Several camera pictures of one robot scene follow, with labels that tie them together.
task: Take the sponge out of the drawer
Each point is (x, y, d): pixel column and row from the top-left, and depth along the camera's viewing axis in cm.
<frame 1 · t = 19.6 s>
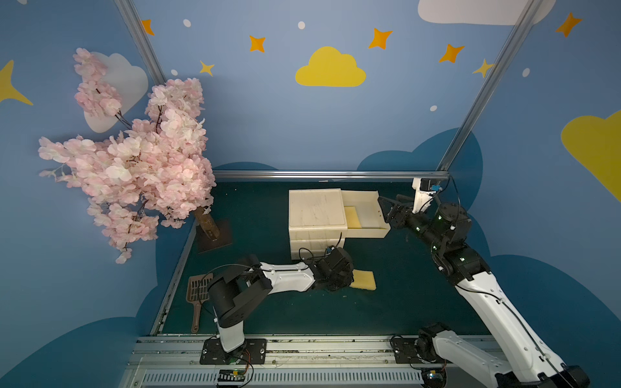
left hand: (358, 275, 86), fingers closed
right hand: (394, 195, 69), fingers open
cream drawer cabinet: (316, 221, 82), point 22 cm above the table
yellow sponge: (363, 279, 90), point 2 cm above the table
yellow sponge 2: (352, 217, 90), point 17 cm above the table
brown slotted spatula: (193, 329, 78), point 2 cm above the table

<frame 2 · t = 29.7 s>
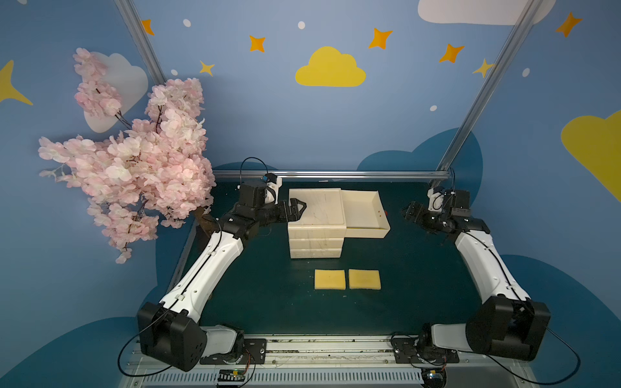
left hand: (295, 202, 77), fingers open
right hand: (414, 213, 85), fingers open
yellow sponge 2: (329, 279, 90), point 2 cm above the table
red top drawer knob: (386, 212, 88), point 20 cm above the table
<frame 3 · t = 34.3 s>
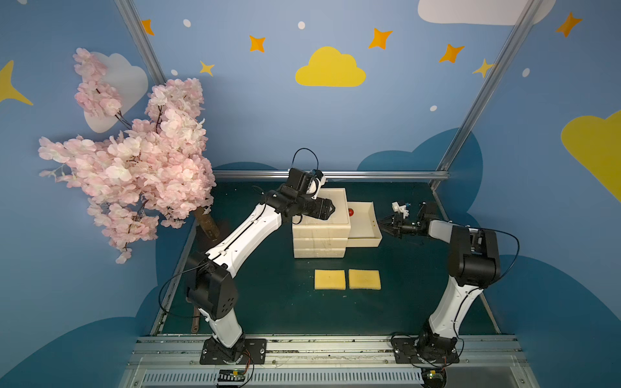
left hand: (325, 202, 82), fingers open
right hand: (381, 223, 95), fingers open
red top drawer knob: (351, 212, 89), point 19 cm above the table
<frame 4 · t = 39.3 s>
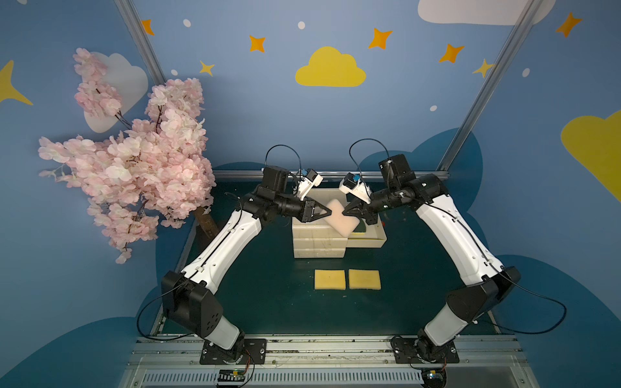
left hand: (330, 209, 71), fingers closed
right hand: (349, 208, 73), fingers closed
green scouring sponge: (361, 229, 97), point 8 cm above the table
